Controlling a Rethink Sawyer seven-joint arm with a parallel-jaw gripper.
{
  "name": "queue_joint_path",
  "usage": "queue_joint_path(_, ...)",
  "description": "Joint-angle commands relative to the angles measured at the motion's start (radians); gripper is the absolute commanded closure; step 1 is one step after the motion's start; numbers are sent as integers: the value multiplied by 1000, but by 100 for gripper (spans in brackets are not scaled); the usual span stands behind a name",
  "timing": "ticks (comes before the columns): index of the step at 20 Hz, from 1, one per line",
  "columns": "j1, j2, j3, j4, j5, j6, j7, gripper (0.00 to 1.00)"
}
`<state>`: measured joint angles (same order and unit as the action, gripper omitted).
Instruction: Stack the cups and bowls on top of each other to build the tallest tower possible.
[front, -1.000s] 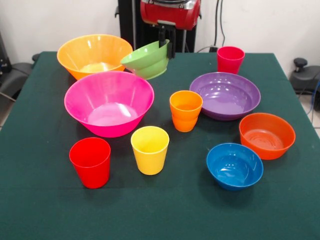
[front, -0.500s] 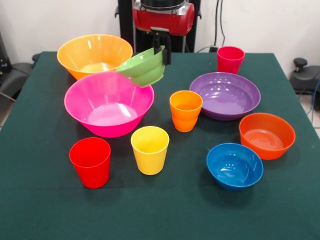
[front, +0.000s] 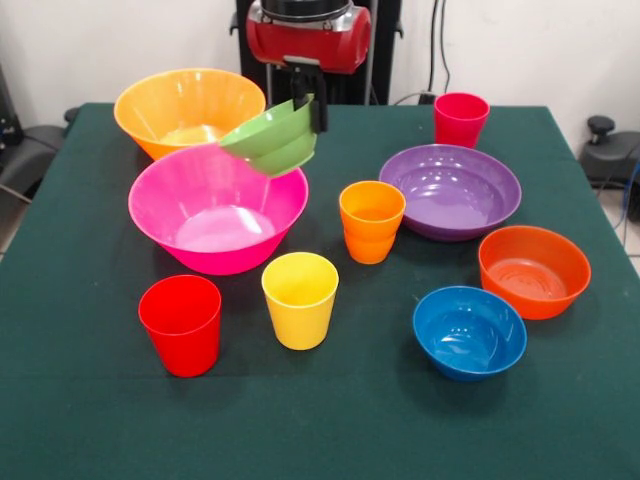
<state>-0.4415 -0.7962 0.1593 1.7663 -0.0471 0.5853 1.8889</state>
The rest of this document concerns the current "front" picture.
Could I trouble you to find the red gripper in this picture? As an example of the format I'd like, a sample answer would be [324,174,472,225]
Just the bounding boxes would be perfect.
[245,2,373,135]

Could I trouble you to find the stack of green bowls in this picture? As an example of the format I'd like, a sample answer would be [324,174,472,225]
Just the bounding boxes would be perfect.
[218,93,319,178]

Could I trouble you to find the orange cup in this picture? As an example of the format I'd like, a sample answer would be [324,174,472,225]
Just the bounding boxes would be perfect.
[343,230,399,265]
[338,180,407,244]

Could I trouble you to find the crimson cup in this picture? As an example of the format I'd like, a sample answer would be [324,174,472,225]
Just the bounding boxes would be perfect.
[433,91,491,150]

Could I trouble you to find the large orange bowl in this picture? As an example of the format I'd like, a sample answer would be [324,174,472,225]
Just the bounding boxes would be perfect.
[113,68,267,161]

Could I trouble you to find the purple bowl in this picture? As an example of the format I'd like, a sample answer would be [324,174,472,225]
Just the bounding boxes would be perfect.
[378,143,523,243]

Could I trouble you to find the large pink bowl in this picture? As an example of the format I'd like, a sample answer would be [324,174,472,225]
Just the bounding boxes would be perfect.
[127,144,310,276]

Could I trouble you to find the yellow cup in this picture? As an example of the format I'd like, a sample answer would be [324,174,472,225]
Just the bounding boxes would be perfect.
[260,251,340,351]

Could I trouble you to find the red cup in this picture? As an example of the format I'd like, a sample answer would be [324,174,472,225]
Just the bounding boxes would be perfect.
[137,274,223,378]

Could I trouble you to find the black machine base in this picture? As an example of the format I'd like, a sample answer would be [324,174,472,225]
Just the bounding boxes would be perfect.
[0,62,81,201]
[578,115,640,189]

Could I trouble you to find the orange-red bowl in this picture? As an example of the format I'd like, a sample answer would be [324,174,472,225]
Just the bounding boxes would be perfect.
[478,225,593,321]

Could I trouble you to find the blue bowl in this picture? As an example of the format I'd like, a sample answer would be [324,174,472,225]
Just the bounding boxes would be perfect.
[412,285,528,383]

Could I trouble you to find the dark green table cloth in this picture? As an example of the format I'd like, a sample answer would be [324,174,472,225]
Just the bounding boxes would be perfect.
[0,102,640,480]

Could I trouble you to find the black cable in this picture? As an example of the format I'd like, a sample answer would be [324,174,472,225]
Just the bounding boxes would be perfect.
[439,0,453,96]
[427,0,441,94]

